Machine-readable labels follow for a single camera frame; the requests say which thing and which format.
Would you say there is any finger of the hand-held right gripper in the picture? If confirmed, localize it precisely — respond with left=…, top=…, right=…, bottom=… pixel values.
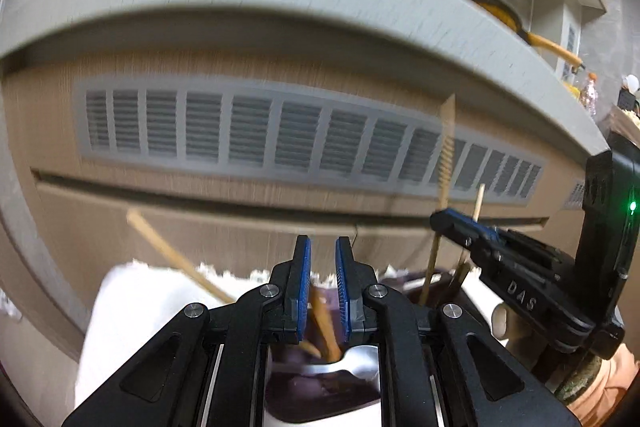
left=430, top=208, right=507, bottom=266

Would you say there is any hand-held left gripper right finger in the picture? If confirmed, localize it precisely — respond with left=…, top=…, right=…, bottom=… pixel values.
left=334, top=235, right=583, bottom=427

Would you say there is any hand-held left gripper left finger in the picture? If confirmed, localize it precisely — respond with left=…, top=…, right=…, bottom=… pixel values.
left=62, top=234, right=313, bottom=427

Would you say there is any wooden chopstick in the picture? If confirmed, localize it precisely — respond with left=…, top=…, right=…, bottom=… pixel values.
left=126, top=209, right=237, bottom=304
left=306, top=286, right=343, bottom=364
left=419, top=94, right=457, bottom=306
left=451, top=184, right=487, bottom=294

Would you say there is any metal spoon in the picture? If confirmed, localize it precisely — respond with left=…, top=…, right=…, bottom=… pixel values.
left=299, top=343, right=382, bottom=380

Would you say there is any purple plastic utensil container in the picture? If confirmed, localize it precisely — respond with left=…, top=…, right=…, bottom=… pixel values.
left=264, top=269, right=483, bottom=424

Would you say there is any person's right forearm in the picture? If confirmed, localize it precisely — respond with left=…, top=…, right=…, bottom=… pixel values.
left=530, top=332, right=640, bottom=427

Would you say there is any person's right hand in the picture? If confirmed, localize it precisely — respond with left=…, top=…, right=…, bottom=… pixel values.
left=491, top=304, right=512, bottom=339

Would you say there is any small grey vent grille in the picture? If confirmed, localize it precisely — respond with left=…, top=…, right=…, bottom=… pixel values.
left=563, top=180, right=587, bottom=211

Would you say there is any long grey vent grille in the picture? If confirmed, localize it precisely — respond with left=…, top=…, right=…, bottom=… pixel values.
left=74, top=76, right=547, bottom=208

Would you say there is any small plastic bottle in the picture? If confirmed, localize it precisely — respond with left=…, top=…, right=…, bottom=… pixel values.
left=580, top=71, right=600, bottom=118

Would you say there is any beige cabinet front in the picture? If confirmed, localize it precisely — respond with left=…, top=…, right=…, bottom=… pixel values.
left=0, top=49, right=593, bottom=358

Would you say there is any white fringed cloth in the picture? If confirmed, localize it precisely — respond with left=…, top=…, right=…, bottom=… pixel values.
left=75, top=259, right=507, bottom=427

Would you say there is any yellow handled pan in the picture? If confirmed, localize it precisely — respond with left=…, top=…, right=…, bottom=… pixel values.
left=434, top=0, right=587, bottom=71

